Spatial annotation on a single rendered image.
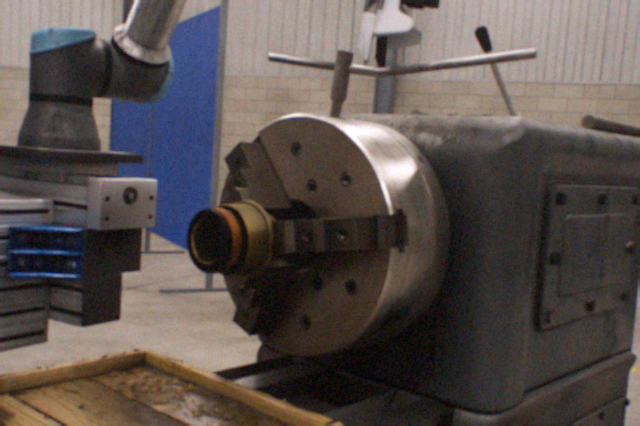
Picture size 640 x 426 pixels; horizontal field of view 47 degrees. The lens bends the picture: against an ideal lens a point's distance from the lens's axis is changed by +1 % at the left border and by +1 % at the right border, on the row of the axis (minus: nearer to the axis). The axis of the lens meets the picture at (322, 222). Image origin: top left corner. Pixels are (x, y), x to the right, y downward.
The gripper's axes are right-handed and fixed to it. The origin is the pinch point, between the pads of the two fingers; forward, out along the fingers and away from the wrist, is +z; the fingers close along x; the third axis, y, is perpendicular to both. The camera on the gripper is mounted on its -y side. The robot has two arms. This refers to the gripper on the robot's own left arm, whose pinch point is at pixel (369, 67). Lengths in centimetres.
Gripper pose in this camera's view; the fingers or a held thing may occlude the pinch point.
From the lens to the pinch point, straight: 95.8
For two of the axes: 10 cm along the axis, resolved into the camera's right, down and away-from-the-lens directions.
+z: -1.4, 9.8, 1.6
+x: 2.2, -1.3, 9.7
